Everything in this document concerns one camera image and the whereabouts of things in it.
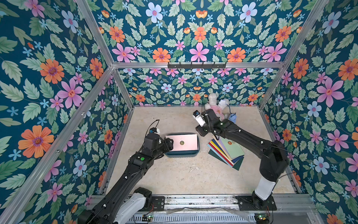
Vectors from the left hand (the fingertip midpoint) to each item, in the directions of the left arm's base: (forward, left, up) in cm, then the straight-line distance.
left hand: (171, 141), depth 79 cm
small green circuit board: (-33, +12, -18) cm, 40 cm away
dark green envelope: (-12, -40, -17) cm, 45 cm away
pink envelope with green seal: (+6, -9, -13) cm, 17 cm away
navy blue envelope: (-8, -39, -16) cm, 43 cm away
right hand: (+11, -18, -1) cm, 22 cm away
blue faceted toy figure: (+22, -45, -9) cm, 50 cm away
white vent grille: (-36, -11, -18) cm, 42 cm away
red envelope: (-10, -37, -16) cm, 42 cm away
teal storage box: (-2, -4, -13) cm, 14 cm away
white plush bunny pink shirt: (+32, -36, -9) cm, 49 cm away
